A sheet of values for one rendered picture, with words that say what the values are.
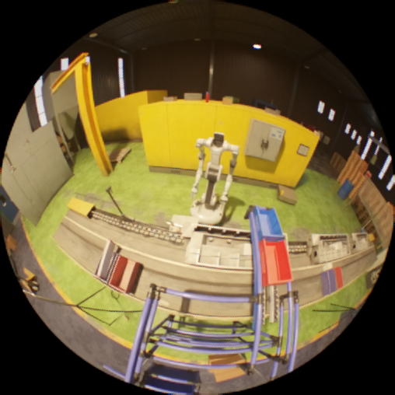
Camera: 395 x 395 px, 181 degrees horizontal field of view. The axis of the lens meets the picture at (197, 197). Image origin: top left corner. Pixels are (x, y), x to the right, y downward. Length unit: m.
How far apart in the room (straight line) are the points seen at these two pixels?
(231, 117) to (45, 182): 6.16
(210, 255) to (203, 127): 2.32
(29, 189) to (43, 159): 1.17
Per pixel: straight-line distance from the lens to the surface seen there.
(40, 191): 5.78
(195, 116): 2.67
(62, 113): 7.68
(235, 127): 2.68
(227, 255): 1.15
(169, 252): 1.32
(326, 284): 1.99
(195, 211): 2.03
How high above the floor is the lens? 1.98
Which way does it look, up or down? 47 degrees down
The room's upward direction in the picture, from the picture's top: 3 degrees clockwise
